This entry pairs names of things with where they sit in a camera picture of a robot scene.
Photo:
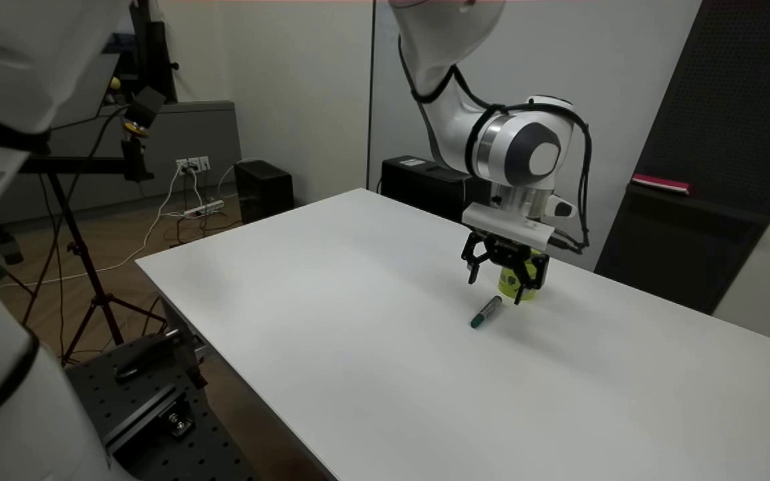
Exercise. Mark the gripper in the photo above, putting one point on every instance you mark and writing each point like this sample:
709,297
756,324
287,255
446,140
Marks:
506,251

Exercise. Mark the yellow-green cup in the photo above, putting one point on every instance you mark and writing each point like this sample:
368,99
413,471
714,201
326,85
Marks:
509,283

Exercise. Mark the green marker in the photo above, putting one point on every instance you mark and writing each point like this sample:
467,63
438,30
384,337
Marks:
485,312

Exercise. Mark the wide black box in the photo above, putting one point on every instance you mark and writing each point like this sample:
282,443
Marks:
425,187

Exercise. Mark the pink book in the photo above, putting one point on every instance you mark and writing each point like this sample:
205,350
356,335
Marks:
660,184

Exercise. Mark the black pegboard cabinet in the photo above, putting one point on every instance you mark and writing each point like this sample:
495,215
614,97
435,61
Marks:
712,167

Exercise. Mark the small black box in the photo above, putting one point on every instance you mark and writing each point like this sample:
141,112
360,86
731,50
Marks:
263,190

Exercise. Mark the white power strip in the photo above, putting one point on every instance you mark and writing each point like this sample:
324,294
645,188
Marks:
203,209

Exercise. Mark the grey cabinet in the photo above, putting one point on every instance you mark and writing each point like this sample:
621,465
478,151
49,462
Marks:
191,140

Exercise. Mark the black clamp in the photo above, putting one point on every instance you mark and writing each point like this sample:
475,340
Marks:
158,354

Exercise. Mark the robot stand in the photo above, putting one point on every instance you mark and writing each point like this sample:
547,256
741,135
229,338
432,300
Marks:
158,434

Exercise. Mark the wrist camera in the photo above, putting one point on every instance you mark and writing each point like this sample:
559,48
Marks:
505,225

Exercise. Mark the white wall socket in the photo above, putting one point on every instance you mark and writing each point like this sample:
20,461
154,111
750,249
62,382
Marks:
193,164

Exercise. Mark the camera on tripod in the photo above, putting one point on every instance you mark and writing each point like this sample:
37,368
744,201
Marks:
132,133

